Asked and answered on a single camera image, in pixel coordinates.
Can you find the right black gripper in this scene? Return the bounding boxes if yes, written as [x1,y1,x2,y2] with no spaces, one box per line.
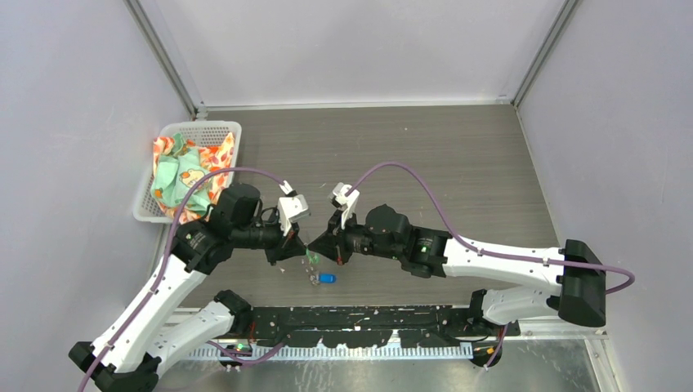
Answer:
[310,205,403,264]

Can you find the green key tag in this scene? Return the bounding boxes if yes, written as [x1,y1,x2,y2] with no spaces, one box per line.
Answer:
[306,250,320,265]

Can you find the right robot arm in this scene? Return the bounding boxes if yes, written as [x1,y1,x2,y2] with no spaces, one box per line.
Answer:
[308,204,606,336]

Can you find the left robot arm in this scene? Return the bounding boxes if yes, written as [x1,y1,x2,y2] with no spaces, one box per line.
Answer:
[69,184,310,391]

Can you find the colourful patterned cloth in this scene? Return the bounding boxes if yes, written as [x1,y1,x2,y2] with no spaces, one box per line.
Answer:
[150,132,235,224]

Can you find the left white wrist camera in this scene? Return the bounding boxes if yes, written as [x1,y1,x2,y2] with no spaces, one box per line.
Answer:
[277,180,311,237]

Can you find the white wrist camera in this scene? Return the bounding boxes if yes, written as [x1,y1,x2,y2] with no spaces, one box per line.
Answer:
[330,182,360,229]
[277,180,311,237]

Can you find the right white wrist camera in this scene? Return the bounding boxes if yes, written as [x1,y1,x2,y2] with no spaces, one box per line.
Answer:
[330,182,360,229]

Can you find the aluminium frame rail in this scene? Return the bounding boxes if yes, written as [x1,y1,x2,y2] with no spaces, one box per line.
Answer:
[114,302,609,345]

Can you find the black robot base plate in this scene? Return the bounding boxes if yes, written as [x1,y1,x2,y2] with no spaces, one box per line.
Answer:
[229,305,503,349]

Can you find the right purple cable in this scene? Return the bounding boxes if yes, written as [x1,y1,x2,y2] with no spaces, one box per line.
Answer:
[346,161,636,370]

